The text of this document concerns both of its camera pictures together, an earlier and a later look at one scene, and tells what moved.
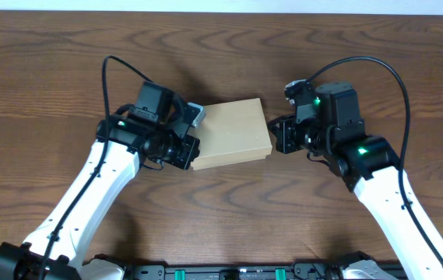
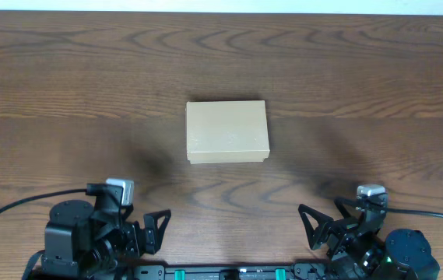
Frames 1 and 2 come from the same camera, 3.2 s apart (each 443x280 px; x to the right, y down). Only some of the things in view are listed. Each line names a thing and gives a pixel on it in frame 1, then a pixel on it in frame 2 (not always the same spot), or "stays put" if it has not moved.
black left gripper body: x=189 y=152 → x=139 y=237
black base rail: x=309 y=269 stays put
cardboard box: x=231 y=132 stays put
